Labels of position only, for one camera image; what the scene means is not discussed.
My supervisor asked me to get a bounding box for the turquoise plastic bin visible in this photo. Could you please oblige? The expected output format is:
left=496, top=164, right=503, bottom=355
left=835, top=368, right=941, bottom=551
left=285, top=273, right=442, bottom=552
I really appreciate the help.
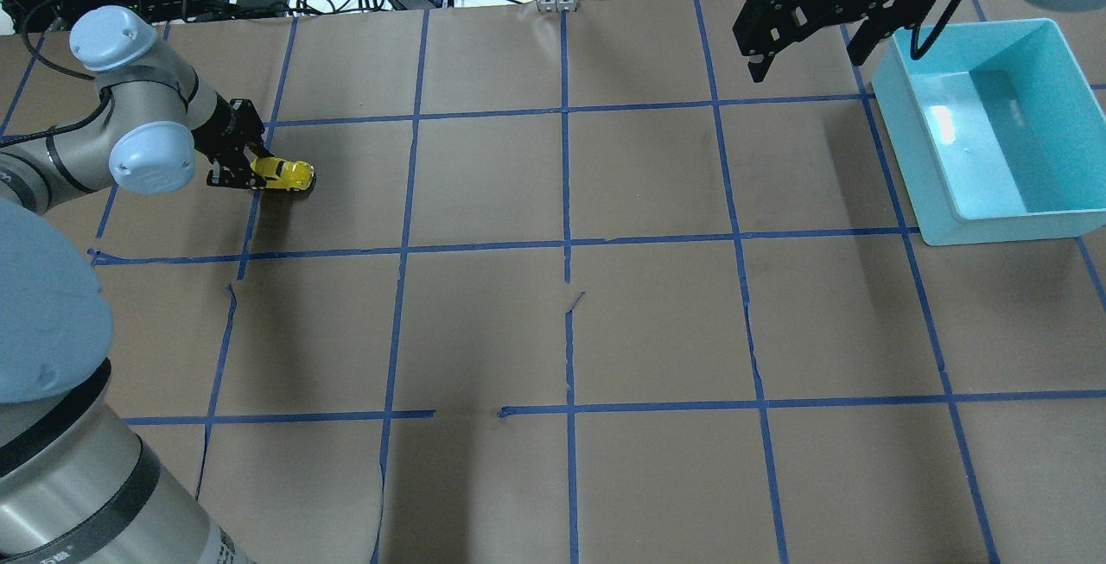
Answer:
left=872, top=18, right=1105, bottom=246

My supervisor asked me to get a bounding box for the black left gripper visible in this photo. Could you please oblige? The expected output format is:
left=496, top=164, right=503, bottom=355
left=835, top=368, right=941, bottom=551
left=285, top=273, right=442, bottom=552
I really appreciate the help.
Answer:
left=191, top=97, right=273, bottom=190

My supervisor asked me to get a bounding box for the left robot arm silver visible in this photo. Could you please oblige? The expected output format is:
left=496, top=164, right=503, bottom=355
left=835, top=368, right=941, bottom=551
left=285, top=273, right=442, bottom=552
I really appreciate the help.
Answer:
left=1, top=6, right=268, bottom=563

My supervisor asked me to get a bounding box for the yellow beetle toy car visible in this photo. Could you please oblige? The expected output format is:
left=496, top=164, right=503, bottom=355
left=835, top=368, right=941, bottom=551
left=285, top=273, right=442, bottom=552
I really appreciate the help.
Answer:
left=251, top=157, right=316, bottom=194

